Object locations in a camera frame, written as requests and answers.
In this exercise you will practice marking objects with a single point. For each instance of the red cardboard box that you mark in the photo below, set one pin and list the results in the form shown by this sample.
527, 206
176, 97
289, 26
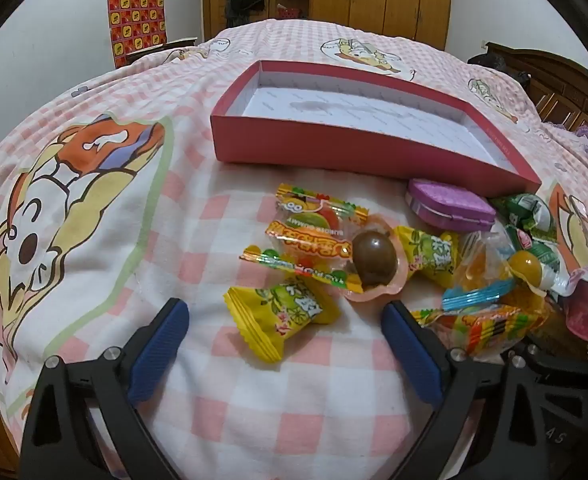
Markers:
324, 145

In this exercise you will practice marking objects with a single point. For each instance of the green snack pouch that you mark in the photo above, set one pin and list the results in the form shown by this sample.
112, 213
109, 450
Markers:
549, 255
524, 210

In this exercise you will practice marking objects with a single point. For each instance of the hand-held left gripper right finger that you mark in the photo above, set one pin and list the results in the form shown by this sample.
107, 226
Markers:
411, 360

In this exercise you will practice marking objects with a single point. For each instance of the yellow lime candy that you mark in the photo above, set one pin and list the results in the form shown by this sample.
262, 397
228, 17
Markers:
279, 317
426, 255

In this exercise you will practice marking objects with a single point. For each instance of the small red box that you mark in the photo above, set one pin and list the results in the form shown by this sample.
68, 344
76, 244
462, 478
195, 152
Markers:
289, 12

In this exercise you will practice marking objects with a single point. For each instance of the purple tin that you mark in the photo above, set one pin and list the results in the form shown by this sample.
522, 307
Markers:
449, 205

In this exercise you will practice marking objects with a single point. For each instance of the brown chocolate ball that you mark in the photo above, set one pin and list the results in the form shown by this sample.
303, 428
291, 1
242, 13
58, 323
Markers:
371, 260

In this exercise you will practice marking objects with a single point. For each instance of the colourful gummy packet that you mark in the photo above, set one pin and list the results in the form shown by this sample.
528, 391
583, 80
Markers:
474, 332
304, 247
314, 207

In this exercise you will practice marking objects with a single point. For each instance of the orange yellow snack bag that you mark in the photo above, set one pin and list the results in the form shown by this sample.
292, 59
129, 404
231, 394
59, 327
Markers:
544, 320

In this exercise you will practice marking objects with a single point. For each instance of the clear packet with blue edge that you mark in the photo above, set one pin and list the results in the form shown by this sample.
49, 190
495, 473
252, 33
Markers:
479, 270

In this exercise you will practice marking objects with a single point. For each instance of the pink checked printed blanket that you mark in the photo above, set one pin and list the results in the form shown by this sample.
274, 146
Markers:
224, 400

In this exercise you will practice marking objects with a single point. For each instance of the dark wooden headboard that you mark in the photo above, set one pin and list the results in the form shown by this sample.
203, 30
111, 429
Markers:
564, 90

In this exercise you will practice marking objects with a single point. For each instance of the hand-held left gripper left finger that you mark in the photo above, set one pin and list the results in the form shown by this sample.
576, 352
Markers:
160, 350

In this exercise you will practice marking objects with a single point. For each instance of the red yellow wall poster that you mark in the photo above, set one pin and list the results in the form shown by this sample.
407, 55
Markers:
136, 25

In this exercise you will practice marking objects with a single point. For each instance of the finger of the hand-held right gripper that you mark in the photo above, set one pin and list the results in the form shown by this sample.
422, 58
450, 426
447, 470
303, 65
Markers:
564, 367

